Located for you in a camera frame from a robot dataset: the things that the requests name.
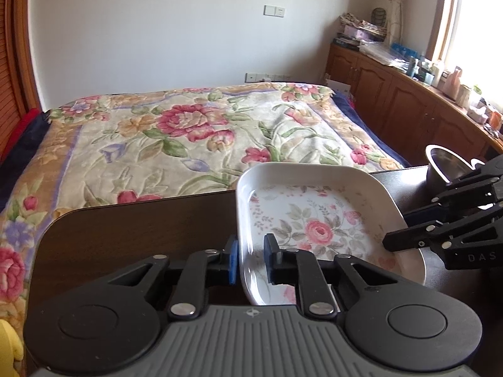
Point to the white cardboard box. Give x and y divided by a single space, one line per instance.
342 88

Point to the floral bedspread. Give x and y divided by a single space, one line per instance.
130 148

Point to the small steel bowl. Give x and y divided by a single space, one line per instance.
444 166

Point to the yellow plush toy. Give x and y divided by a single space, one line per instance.
11 350

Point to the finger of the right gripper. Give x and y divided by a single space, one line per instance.
424 233
455 203

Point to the red cloth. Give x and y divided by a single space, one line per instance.
18 130

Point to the white wall switch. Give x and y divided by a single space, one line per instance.
275 11

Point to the wooden louvered wardrobe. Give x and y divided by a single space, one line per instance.
18 88

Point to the white wall socket strip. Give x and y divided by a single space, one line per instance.
253 77

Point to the wooden sideboard cabinet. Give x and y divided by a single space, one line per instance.
405 114

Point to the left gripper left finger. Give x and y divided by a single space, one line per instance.
202 270

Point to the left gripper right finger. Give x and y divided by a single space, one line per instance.
301 270

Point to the large floral rectangular plate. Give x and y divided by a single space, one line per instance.
325 210

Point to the pink bottle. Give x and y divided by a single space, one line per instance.
452 84

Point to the stack of books and papers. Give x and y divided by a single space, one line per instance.
354 32

